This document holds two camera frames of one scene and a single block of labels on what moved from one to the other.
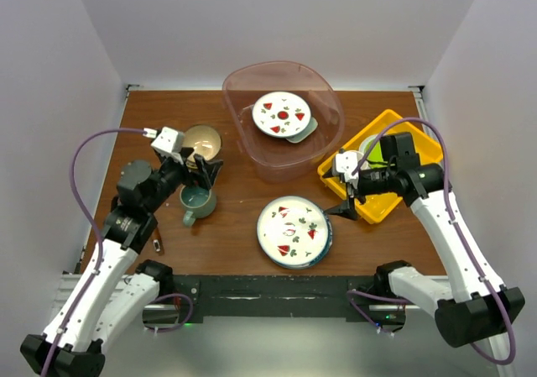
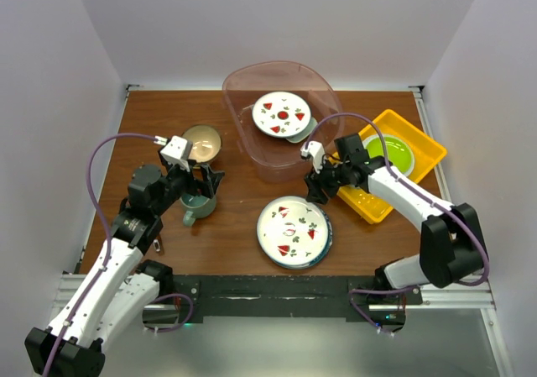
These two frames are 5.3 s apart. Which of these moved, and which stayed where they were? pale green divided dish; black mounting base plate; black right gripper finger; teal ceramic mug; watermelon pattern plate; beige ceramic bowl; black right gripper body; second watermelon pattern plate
Moved: black right gripper body; black right gripper finger
Stayed: beige ceramic bowl; second watermelon pattern plate; watermelon pattern plate; teal ceramic mug; pale green divided dish; black mounting base plate
